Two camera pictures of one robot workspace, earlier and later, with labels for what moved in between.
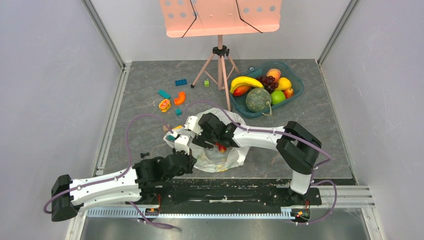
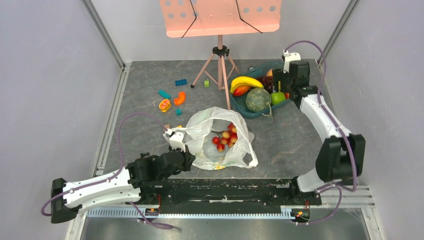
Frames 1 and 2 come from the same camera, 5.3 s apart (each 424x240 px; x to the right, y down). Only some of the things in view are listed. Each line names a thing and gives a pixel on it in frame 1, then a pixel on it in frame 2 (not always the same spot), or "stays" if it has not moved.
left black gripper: [192, 161] stays
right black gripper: [202, 139] -> [281, 79]
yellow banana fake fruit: [244, 80] stays
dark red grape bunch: [269, 83] stays
